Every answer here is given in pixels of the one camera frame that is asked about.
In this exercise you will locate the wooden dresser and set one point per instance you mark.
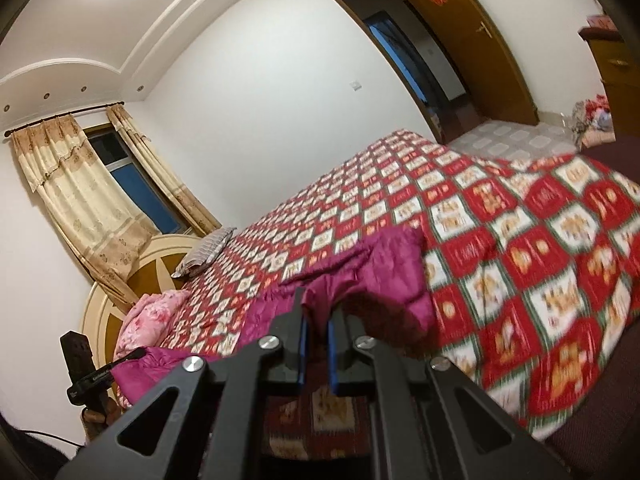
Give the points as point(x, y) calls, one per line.
point(615, 75)

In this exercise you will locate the red patterned bedspread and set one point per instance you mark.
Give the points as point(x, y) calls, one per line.
point(525, 210)

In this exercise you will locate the striped pillow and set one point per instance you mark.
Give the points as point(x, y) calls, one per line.
point(205, 252)

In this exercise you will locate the white light switch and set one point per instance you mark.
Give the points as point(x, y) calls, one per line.
point(356, 85)

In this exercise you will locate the pink floral quilt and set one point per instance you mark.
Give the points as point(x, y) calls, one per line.
point(150, 315)

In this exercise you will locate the brown door frame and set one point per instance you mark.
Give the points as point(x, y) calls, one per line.
point(350, 2)

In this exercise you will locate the beige floral curtain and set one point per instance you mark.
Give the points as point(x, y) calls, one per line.
point(165, 180)
point(85, 210)

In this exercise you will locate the magenta puffer jacket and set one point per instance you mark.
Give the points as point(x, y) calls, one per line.
point(385, 270)

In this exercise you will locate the brown wooden door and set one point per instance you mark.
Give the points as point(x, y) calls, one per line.
point(475, 50)

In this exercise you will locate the dark curtain rod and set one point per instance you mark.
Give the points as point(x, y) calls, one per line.
point(60, 117)

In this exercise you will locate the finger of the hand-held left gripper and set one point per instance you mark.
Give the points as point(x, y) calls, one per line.
point(132, 356)

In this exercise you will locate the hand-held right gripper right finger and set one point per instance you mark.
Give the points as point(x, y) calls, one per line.
point(334, 355)

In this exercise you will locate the heap of clothes on floor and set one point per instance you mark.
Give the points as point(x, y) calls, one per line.
point(595, 120)

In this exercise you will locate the pink patterned box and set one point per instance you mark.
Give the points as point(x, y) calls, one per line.
point(600, 22)

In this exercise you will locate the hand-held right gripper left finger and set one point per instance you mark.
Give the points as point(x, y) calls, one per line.
point(302, 355)

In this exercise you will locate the cream wooden headboard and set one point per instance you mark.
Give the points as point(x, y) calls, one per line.
point(150, 252)

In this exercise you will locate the window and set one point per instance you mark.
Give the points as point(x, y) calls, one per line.
point(145, 195)

